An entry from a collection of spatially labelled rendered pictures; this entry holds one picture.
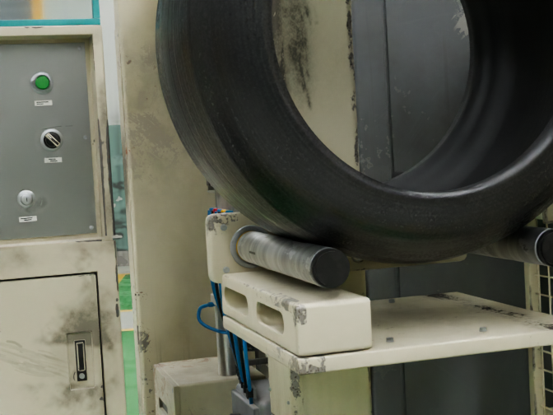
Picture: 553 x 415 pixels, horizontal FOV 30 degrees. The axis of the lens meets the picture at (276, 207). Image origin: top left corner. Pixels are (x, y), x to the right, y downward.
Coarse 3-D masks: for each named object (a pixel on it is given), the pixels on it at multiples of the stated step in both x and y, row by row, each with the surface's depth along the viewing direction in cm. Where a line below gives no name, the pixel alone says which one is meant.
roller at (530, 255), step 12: (528, 228) 126; (540, 228) 124; (504, 240) 129; (516, 240) 126; (528, 240) 123; (540, 240) 121; (552, 240) 121; (480, 252) 136; (492, 252) 133; (504, 252) 129; (516, 252) 126; (528, 252) 123; (540, 252) 121; (552, 252) 121; (540, 264) 124; (552, 264) 122
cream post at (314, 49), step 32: (288, 0) 150; (320, 0) 151; (288, 32) 150; (320, 32) 151; (288, 64) 150; (320, 64) 151; (352, 64) 153; (320, 96) 151; (352, 96) 153; (320, 128) 152; (352, 128) 153; (352, 160) 153; (352, 288) 154; (288, 384) 153; (320, 384) 153; (352, 384) 154
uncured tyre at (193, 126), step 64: (192, 0) 112; (256, 0) 110; (512, 0) 146; (192, 64) 113; (256, 64) 111; (512, 64) 148; (192, 128) 122; (256, 128) 111; (448, 128) 149; (512, 128) 146; (256, 192) 116; (320, 192) 114; (384, 192) 115; (448, 192) 117; (512, 192) 120; (384, 256) 120; (448, 256) 122
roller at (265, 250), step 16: (240, 240) 144; (256, 240) 137; (272, 240) 131; (288, 240) 127; (240, 256) 145; (256, 256) 135; (272, 256) 128; (288, 256) 122; (304, 256) 116; (320, 256) 113; (336, 256) 114; (288, 272) 123; (304, 272) 116; (320, 272) 113; (336, 272) 114
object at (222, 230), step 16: (208, 224) 145; (224, 224) 145; (240, 224) 146; (256, 224) 147; (208, 240) 146; (224, 240) 145; (208, 256) 146; (224, 256) 146; (464, 256) 156; (208, 272) 147; (224, 272) 145; (240, 272) 146
